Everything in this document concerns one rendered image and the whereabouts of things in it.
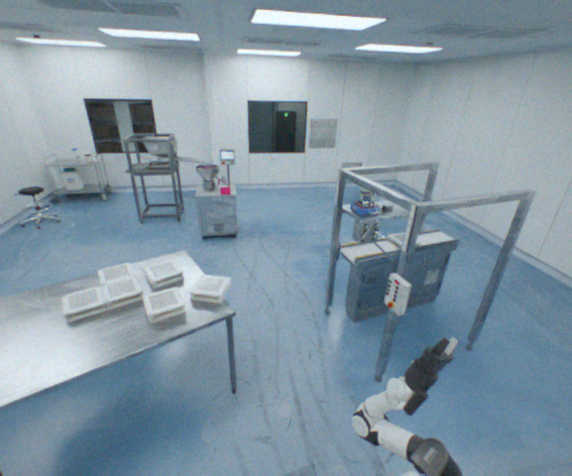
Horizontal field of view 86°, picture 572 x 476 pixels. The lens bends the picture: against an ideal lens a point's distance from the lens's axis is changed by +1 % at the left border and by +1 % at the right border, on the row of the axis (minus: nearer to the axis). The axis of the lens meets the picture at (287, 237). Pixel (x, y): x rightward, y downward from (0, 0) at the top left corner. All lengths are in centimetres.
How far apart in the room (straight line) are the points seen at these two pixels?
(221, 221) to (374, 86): 504
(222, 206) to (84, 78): 422
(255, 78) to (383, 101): 310
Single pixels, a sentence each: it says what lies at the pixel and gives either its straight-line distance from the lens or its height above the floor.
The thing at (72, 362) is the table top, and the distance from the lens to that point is 229.
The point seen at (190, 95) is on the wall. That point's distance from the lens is 760.
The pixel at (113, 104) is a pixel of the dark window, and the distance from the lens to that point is 791.
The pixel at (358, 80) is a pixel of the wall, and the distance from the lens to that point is 816.
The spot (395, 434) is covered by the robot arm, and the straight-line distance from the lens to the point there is 140.
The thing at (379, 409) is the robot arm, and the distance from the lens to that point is 137.
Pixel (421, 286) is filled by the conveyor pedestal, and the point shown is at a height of 30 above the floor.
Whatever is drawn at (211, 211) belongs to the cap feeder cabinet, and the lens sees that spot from 509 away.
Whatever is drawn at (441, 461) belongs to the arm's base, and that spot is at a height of 128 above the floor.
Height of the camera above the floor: 233
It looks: 26 degrees down
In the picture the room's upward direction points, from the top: 2 degrees clockwise
